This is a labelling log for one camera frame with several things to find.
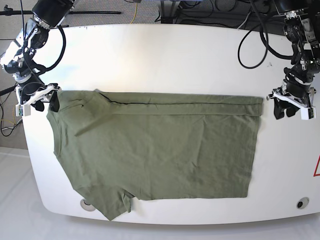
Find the olive green T-shirt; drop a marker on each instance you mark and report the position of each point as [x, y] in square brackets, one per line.
[114, 147]

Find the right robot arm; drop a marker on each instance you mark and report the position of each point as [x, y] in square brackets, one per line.
[31, 91]

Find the left table cable grommet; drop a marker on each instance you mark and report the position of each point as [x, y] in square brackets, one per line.
[85, 205]

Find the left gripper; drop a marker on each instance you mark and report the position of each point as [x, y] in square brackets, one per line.
[280, 96]

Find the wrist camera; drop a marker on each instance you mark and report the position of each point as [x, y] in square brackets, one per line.
[22, 110]
[308, 113]

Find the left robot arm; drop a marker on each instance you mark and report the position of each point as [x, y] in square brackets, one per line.
[302, 29]

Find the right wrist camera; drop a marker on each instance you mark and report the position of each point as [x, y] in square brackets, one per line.
[22, 110]

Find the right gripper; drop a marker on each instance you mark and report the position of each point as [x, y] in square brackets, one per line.
[44, 94]

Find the red triangle sticker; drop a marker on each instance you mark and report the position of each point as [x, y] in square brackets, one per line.
[317, 168]

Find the table cable grommet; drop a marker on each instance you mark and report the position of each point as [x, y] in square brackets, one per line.
[302, 203]
[85, 205]

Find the right table cable grommet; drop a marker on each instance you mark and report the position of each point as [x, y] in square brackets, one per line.
[302, 203]

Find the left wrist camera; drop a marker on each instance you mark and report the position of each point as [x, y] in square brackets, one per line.
[308, 113]

